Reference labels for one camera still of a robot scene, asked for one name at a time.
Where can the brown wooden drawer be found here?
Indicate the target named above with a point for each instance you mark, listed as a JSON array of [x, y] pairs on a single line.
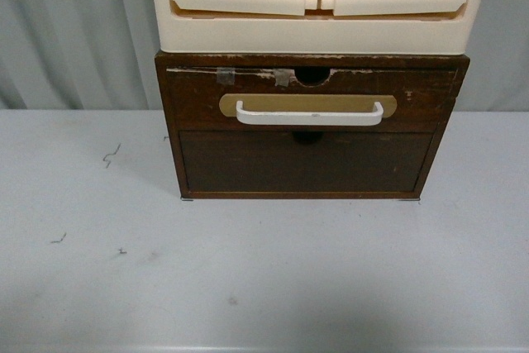
[[233, 98]]

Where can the dark brown wooden drawer cabinet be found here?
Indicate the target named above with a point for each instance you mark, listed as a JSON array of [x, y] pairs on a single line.
[[165, 61]]

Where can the dark wooden lower drawer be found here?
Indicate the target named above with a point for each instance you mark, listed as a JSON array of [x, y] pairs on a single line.
[[302, 162]]

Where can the cream plastic storage box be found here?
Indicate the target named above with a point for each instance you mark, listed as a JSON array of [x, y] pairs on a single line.
[[314, 36]]

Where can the cream plastic right flap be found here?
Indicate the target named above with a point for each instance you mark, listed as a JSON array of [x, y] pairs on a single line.
[[347, 8]]

